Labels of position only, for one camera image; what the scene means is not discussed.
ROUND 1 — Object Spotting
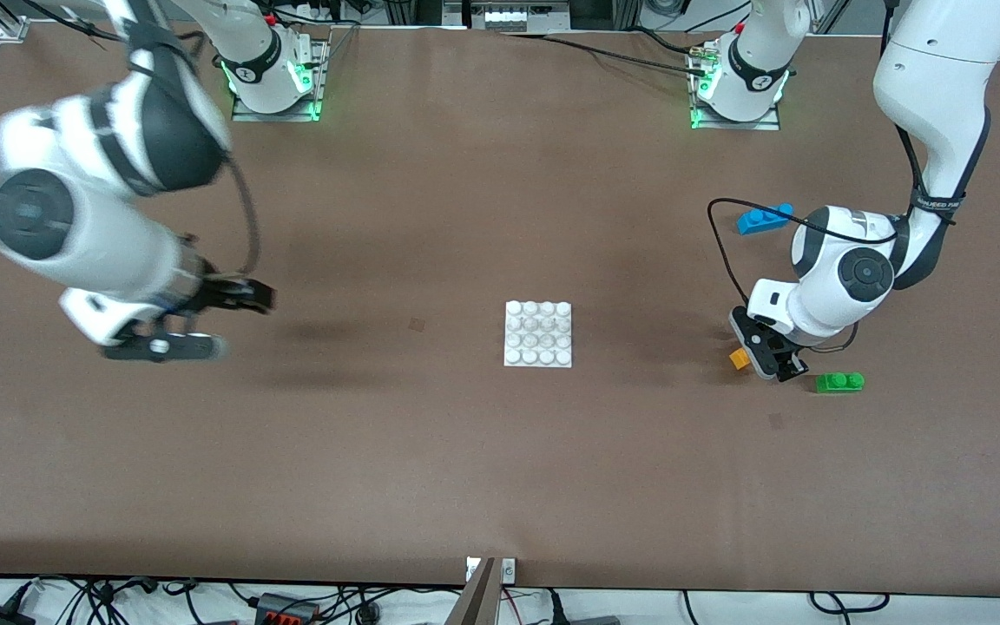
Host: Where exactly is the white studded base plate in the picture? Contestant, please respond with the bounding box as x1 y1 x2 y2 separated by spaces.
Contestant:
503 300 574 369

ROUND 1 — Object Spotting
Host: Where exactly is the blue three-stud toy block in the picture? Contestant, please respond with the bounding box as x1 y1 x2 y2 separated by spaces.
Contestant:
736 203 796 236

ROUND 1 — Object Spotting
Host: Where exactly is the black orange connector box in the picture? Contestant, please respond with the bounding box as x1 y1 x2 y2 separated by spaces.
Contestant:
254 593 321 625

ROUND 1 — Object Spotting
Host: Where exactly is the grey metal rod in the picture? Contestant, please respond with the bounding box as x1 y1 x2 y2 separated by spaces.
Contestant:
444 557 501 625

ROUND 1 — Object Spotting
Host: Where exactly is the white power strip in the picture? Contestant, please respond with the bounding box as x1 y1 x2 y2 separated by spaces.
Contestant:
483 7 539 30

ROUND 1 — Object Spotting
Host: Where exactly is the black looped floor cable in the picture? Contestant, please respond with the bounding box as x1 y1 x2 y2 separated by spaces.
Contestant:
807 591 891 615

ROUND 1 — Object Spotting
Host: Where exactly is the long black table cable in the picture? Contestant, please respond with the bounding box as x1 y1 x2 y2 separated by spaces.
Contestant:
500 31 714 74

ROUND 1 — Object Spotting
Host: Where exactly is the small metal edge bracket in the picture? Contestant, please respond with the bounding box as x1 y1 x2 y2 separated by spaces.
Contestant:
465 557 517 583

